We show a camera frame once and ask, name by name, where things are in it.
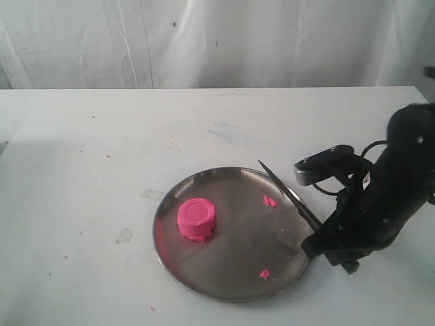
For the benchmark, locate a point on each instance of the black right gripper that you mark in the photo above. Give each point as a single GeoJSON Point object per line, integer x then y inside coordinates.
{"type": "Point", "coordinates": [344, 237]}

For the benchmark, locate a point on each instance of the black knife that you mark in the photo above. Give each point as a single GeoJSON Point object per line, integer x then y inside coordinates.
{"type": "Point", "coordinates": [303, 211]}

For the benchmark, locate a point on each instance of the pink clay lump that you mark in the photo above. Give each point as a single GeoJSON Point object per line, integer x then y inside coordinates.
{"type": "Point", "coordinates": [196, 219]}

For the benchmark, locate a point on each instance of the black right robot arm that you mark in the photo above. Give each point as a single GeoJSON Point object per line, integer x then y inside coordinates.
{"type": "Point", "coordinates": [377, 198]}

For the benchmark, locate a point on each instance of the pink sand crumb lower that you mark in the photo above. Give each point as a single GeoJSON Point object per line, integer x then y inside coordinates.
{"type": "Point", "coordinates": [265, 274]}

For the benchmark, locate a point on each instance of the pink sand crumb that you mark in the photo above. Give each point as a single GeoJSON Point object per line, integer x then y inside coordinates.
{"type": "Point", "coordinates": [265, 274]}
{"type": "Point", "coordinates": [267, 200]}

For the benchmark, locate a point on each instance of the round stainless steel plate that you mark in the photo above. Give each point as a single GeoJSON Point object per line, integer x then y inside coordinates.
{"type": "Point", "coordinates": [249, 237]}

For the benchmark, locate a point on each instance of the pink sand crumb upper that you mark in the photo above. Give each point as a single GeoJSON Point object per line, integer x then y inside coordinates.
{"type": "Point", "coordinates": [267, 200]}

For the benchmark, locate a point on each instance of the white plastic backdrop curtain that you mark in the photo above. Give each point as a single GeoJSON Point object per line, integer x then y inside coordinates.
{"type": "Point", "coordinates": [214, 44]}

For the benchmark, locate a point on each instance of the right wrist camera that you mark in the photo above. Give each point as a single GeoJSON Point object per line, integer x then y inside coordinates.
{"type": "Point", "coordinates": [315, 168]}

